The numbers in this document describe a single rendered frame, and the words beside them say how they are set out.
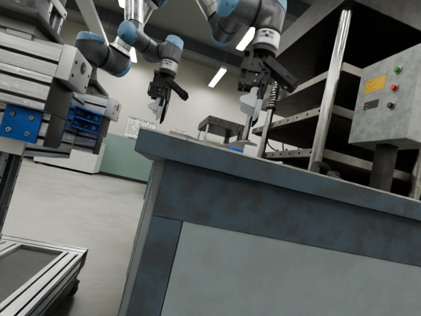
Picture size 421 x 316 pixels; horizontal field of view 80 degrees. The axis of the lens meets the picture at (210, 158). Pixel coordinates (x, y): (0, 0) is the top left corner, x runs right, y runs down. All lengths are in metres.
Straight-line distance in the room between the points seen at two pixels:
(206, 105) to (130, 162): 3.09
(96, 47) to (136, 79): 7.32
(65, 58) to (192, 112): 7.82
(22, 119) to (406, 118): 1.31
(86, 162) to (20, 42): 6.84
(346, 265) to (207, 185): 0.31
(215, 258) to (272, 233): 0.11
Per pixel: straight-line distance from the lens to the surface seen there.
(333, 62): 1.56
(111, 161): 8.34
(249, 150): 0.67
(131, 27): 1.12
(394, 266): 0.65
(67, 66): 0.77
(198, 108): 8.57
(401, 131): 1.26
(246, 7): 0.78
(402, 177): 1.86
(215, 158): 0.39
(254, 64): 0.75
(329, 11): 1.78
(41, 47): 0.81
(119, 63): 1.42
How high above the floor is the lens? 0.75
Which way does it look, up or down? 4 degrees up
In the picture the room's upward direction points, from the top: 13 degrees clockwise
